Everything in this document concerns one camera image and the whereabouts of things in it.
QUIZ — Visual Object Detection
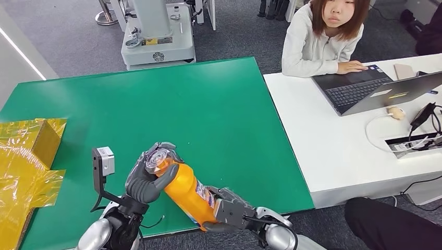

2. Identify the white cable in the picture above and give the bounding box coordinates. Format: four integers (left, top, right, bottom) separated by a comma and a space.
364, 112, 442, 154

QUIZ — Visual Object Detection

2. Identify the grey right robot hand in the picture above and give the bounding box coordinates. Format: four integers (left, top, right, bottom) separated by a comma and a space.
203, 186, 259, 233

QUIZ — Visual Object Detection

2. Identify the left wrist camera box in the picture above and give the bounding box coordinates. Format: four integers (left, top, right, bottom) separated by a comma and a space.
91, 146, 116, 195

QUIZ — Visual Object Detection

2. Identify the desk cable tray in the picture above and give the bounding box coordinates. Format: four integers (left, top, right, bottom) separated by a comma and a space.
384, 132, 442, 160

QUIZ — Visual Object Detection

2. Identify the orange bottle with clear cap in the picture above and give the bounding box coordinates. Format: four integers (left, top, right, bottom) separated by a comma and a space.
145, 148, 222, 232

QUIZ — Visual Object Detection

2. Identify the dark grey laptop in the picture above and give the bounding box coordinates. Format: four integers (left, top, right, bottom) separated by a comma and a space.
311, 64, 442, 117

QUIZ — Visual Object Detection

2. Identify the person's hand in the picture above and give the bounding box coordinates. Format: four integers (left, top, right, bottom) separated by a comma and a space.
336, 60, 369, 75

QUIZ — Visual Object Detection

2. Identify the white desk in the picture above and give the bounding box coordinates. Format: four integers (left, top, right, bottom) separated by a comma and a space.
263, 53, 442, 210

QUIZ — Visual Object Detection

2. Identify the beige charger plug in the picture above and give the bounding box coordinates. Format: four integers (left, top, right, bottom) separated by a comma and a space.
386, 106, 406, 121

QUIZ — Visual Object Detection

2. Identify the seated person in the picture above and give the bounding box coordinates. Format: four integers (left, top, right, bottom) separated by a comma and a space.
281, 0, 371, 79

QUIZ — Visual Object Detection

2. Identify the chrome stand base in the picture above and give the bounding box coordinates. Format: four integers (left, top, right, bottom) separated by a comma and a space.
95, 0, 120, 27

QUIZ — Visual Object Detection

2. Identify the green table mat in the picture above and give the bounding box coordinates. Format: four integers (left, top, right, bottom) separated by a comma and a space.
0, 57, 315, 250

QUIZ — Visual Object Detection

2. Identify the black floor cable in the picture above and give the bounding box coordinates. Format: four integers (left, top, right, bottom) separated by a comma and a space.
400, 175, 442, 212

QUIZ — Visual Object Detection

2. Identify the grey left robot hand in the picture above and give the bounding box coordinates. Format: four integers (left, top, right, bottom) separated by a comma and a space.
125, 141, 186, 205

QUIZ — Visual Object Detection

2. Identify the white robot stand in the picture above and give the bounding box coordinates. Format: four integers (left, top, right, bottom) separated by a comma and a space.
120, 0, 197, 71

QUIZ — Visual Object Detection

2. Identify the black power adapter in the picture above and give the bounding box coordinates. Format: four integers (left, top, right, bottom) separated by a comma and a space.
410, 102, 437, 131

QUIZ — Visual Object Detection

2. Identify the yellow taped cardboard box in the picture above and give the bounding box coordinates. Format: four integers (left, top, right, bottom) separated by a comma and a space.
0, 118, 68, 250

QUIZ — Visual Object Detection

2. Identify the person in black clothing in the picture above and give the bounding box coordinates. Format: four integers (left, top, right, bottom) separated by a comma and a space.
344, 197, 442, 250

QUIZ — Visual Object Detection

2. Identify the beige pouch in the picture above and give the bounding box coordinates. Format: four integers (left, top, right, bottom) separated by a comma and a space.
394, 63, 416, 80

